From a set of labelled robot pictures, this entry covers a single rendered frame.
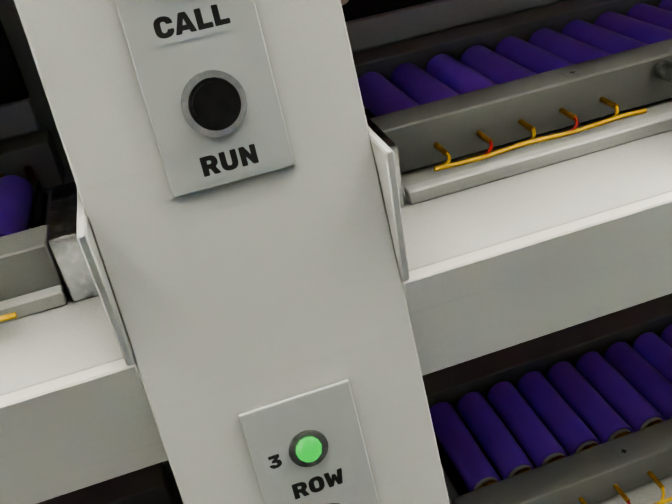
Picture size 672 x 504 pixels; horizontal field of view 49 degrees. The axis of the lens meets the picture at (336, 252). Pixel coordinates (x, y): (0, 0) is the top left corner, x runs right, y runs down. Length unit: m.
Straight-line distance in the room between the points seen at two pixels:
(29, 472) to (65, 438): 0.02
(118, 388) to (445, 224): 0.13
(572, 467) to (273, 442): 0.20
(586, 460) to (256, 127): 0.27
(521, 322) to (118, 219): 0.15
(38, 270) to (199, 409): 0.08
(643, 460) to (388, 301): 0.21
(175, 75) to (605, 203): 0.17
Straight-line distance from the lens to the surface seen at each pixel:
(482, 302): 0.28
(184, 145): 0.24
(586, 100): 0.36
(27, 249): 0.30
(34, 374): 0.27
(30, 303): 0.30
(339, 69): 0.25
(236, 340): 0.26
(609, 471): 0.43
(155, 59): 0.24
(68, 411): 0.27
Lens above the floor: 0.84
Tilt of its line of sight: 16 degrees down
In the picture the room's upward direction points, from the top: 14 degrees counter-clockwise
